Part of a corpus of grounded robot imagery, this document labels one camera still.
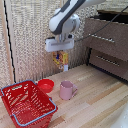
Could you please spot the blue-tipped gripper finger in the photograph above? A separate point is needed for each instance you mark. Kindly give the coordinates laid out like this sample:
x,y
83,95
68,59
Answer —
x,y
57,56

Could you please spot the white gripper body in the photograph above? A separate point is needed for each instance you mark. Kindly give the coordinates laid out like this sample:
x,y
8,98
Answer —
x,y
59,43

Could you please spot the yellow red snack bar package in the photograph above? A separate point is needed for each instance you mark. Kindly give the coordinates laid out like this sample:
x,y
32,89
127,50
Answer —
x,y
62,59

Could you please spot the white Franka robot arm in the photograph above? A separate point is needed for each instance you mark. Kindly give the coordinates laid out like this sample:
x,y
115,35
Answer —
x,y
66,16

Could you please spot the red plastic bowl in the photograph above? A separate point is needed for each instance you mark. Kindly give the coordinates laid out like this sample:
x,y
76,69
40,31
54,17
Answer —
x,y
45,85

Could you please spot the pink mug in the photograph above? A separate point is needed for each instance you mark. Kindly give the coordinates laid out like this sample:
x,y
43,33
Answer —
x,y
66,90

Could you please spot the brown drawer cabinet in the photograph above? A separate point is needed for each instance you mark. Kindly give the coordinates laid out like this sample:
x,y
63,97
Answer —
x,y
108,43

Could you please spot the red basket with blue rim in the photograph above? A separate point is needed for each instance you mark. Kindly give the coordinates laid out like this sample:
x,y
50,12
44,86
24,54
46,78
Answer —
x,y
26,105

